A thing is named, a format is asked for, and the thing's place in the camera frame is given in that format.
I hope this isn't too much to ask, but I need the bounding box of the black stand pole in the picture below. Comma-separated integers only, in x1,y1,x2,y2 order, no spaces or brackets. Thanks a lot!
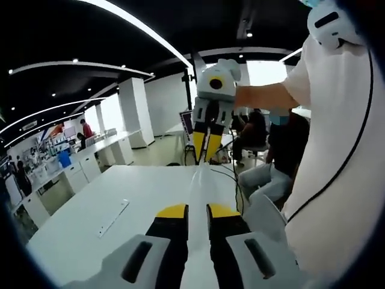
181,51,199,113

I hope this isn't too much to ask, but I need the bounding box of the black cable on table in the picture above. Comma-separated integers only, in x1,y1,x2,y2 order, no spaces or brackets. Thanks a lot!
209,163,245,212

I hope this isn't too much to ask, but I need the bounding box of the white table cable cover plate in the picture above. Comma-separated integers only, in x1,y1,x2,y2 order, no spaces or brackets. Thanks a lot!
95,197,131,239

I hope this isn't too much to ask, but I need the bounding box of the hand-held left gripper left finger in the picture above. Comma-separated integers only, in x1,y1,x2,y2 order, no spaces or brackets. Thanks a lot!
60,203,189,289

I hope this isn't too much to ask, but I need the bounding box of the grey mesh office chair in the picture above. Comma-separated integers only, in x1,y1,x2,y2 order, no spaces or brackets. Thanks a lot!
242,193,289,242

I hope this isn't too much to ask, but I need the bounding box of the operator in white shirt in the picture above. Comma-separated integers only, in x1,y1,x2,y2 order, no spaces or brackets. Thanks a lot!
282,28,385,289

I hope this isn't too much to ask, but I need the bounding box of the long white counter row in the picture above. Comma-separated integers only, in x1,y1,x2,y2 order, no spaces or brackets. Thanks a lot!
5,128,146,225

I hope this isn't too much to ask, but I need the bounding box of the computer monitor with purple screen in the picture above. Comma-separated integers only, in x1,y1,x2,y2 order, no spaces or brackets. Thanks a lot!
179,109,196,143

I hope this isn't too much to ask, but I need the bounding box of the blue storage container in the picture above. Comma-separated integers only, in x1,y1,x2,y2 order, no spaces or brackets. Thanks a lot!
58,150,73,169

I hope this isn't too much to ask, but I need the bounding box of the thin black worn cable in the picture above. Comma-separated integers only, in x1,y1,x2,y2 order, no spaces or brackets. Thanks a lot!
286,42,375,223

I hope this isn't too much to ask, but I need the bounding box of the white worn chest device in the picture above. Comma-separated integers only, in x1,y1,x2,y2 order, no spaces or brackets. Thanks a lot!
306,0,359,51

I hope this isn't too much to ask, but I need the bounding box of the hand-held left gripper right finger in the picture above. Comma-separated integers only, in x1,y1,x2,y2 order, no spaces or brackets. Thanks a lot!
205,203,302,289

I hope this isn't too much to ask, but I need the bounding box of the clear plastic food packaging bag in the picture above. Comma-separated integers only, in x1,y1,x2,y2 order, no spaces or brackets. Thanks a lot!
179,162,223,289

